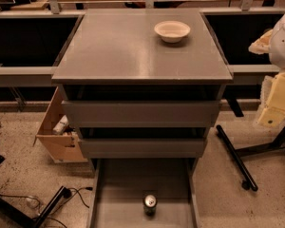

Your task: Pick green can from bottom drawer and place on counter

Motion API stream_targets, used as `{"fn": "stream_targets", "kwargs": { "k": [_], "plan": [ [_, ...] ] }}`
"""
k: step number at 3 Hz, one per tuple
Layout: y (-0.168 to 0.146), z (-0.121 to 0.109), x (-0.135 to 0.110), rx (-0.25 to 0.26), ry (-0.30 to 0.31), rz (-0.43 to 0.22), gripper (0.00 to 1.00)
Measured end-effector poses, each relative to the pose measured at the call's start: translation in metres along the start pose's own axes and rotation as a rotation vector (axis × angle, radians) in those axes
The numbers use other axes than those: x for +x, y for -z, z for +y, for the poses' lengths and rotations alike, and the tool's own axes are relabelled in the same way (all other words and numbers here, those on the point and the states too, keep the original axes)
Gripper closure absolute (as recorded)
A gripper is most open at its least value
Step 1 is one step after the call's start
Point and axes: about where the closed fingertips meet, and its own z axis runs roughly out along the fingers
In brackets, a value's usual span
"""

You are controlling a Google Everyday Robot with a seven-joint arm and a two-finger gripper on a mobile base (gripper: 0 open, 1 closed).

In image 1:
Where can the top grey drawer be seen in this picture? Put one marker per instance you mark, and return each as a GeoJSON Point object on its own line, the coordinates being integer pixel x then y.
{"type": "Point", "coordinates": [141, 114]}

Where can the white paper bowl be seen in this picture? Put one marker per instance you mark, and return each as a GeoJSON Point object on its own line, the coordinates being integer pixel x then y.
{"type": "Point", "coordinates": [172, 31]}

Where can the open bottom grey drawer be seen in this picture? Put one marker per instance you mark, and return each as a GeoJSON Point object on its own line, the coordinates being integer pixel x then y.
{"type": "Point", "coordinates": [121, 184]}

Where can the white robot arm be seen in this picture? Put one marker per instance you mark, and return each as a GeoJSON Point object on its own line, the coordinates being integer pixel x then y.
{"type": "Point", "coordinates": [277, 44]}

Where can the black stand leg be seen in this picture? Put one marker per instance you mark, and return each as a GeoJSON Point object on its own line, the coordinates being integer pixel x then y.
{"type": "Point", "coordinates": [29, 211]}
{"type": "Point", "coordinates": [277, 144]}

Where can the white bottle in box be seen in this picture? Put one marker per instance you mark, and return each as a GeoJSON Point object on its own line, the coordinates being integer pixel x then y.
{"type": "Point", "coordinates": [61, 126]}

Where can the black stand leg right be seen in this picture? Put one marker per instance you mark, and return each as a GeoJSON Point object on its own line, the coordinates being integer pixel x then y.
{"type": "Point", "coordinates": [277, 144]}

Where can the middle grey drawer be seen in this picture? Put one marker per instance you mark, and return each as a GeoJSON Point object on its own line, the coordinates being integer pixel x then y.
{"type": "Point", "coordinates": [142, 148]}

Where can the black stand leg left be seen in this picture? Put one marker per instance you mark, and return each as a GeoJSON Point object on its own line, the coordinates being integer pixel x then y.
{"type": "Point", "coordinates": [29, 211]}

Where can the grey drawer cabinet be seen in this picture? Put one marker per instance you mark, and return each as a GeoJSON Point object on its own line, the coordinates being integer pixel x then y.
{"type": "Point", "coordinates": [116, 56]}

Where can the grey metal rail frame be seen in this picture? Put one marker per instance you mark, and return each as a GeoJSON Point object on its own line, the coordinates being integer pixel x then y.
{"type": "Point", "coordinates": [33, 74]}

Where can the wooden box on floor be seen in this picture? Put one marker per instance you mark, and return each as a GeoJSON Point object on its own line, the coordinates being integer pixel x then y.
{"type": "Point", "coordinates": [60, 141]}

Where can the green soda can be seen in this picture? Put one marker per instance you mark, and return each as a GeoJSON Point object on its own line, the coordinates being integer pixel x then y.
{"type": "Point", "coordinates": [149, 204]}

